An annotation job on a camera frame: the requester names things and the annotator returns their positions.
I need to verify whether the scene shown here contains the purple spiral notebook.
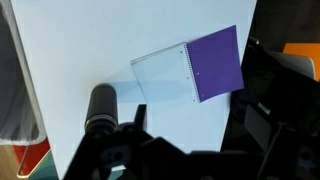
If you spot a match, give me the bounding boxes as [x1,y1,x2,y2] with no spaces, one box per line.
[130,24,245,104]

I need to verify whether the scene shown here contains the trash bin with clear liner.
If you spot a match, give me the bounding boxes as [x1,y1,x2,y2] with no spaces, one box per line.
[0,0,47,146]

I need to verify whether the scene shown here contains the black bag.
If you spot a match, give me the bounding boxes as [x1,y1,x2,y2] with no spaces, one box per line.
[222,35,320,180]

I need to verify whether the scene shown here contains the dark insulated water bottle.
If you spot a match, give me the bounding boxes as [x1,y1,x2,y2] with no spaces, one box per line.
[83,83,119,138]

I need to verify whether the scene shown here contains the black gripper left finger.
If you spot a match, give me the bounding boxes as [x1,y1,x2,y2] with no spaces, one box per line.
[134,104,148,132]

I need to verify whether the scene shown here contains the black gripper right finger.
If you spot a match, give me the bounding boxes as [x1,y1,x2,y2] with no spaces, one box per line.
[186,150,258,180]

